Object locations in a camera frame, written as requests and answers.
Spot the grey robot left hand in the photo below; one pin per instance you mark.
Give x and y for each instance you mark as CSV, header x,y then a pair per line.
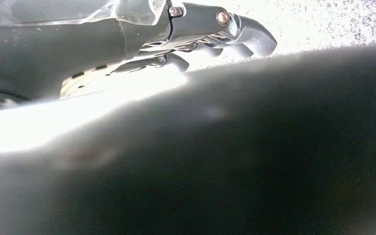
x,y
77,48

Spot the dark robot body shell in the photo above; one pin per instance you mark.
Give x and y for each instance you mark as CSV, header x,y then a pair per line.
x,y
240,155

